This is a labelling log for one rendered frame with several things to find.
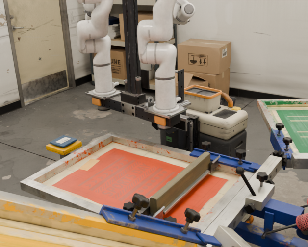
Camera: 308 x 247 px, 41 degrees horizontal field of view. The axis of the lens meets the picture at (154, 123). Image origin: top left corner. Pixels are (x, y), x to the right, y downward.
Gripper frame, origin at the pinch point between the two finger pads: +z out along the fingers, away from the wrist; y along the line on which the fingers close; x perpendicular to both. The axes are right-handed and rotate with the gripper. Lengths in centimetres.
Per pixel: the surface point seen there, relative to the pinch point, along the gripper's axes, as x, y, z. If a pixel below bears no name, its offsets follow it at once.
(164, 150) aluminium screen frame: -72, -10, -49
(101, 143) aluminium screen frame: -72, -38, -32
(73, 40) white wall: 41, -60, 382
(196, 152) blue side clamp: -70, 2, -58
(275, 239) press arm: -94, 18, -107
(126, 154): -76, -27, -42
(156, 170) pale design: -80, -15, -59
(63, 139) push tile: -73, -57, -20
